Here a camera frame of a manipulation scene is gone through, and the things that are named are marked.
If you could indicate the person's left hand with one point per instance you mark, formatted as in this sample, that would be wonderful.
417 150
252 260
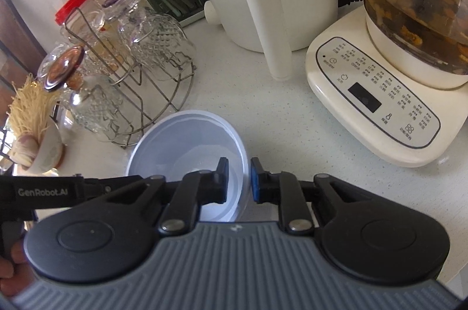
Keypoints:
14 269

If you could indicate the bundle of dried noodles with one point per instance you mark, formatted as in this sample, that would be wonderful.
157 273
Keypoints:
31 108

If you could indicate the brown cutting board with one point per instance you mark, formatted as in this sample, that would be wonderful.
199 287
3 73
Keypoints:
14 28

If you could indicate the cream kettle base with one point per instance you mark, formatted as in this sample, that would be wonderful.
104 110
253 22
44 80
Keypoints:
380 94

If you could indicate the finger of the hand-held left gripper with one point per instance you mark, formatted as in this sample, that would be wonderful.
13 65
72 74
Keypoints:
98 185

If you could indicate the purple base drinking glass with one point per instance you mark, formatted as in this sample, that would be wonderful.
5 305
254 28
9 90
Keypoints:
157 39

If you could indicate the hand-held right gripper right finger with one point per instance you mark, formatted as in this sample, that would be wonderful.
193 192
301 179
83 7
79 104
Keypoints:
256 183

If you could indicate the garlic bulb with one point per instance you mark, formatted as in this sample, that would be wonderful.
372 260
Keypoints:
25 151

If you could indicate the brown base drinking glass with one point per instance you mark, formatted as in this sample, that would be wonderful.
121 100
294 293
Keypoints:
87 101

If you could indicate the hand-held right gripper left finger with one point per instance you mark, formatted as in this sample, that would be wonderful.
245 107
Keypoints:
222 182

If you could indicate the beige ceramic bowl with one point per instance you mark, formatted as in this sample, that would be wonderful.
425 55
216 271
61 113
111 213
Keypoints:
49 152

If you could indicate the clear drinking glass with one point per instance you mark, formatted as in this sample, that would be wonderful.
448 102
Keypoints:
91 22

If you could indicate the red lid jar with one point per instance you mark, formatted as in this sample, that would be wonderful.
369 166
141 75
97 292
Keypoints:
75 8

